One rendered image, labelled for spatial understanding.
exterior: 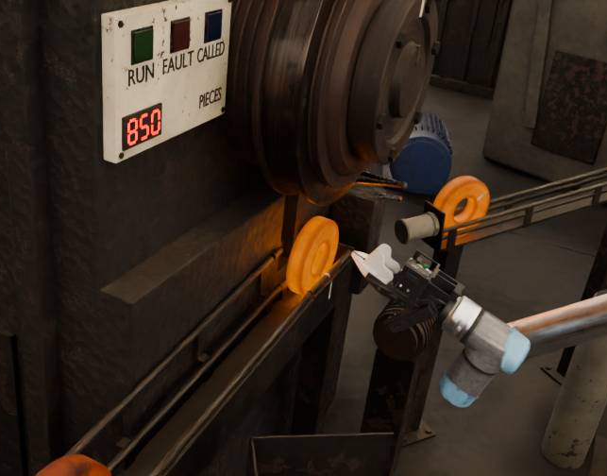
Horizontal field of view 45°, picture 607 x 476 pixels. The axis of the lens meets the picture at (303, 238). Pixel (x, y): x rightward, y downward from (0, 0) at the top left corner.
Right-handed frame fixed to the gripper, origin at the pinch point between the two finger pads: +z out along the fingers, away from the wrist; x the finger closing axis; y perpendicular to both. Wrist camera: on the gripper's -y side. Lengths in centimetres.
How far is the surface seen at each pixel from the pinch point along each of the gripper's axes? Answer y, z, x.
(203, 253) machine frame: 7.1, 16.7, 33.7
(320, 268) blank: -5.9, 5.1, 1.0
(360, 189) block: 2.3, 9.3, -20.0
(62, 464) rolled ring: 2, 8, 72
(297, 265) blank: -1.9, 7.5, 10.0
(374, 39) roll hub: 43.0, 12.2, 14.4
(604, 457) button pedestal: -51, -82, -65
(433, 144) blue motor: -53, 20, -198
